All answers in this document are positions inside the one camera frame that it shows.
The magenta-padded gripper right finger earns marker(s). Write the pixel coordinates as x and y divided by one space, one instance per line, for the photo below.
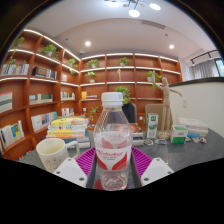
156 170

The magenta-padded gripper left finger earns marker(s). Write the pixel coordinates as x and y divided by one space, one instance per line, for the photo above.
70 171

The clear plastic water bottle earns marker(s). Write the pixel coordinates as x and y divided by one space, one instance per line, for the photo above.
112 150

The cream ceramic mug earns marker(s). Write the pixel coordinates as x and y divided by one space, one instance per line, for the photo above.
51 155

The stack of colourful books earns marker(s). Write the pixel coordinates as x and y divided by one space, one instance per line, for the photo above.
68 130

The small green and white box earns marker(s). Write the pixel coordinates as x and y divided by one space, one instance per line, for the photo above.
178 135

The green and white carton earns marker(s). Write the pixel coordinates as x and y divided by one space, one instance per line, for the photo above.
152 126

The flat white box stack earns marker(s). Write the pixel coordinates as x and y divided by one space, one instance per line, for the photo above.
195 126

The tan chair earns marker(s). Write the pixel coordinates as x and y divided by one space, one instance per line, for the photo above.
155 110

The wooden artist mannequin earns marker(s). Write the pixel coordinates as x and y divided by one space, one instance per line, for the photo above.
165 110

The black office chair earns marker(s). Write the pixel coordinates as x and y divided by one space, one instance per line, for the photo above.
129 113

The grey curtain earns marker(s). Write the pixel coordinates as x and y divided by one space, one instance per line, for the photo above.
204 69

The window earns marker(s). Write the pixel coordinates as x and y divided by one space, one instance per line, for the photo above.
220 67

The branched ceiling lamp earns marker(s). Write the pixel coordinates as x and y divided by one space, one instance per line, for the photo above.
133 8

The wooden wall shelf unit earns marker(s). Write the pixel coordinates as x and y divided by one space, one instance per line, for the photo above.
43 86

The black track light rail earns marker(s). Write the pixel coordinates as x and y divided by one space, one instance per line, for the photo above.
203 56

